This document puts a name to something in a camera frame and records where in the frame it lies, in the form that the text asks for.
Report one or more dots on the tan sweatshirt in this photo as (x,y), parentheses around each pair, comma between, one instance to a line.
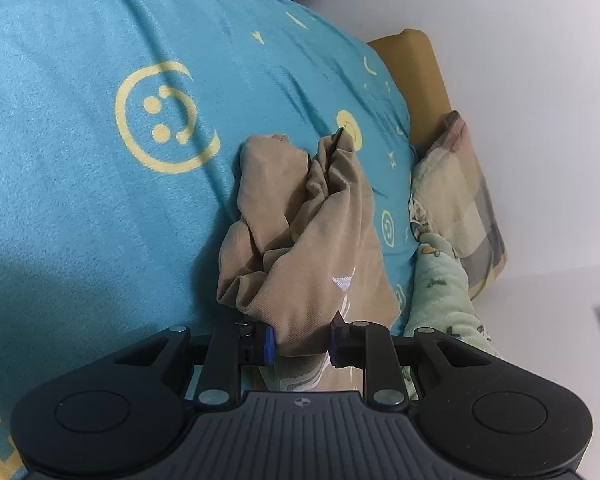
(320,240)

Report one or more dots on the blue smiley print blanket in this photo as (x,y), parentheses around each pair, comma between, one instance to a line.
(80,210)

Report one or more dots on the light green printed fleece cloth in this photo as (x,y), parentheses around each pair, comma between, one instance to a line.
(440,290)

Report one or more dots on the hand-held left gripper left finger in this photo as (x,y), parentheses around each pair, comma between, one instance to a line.
(269,344)

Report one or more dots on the plaid pillow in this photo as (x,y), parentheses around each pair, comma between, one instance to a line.
(460,195)

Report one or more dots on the mustard yellow cushion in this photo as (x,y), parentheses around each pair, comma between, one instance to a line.
(420,75)

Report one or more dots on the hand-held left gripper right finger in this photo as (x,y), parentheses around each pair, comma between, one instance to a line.
(333,347)

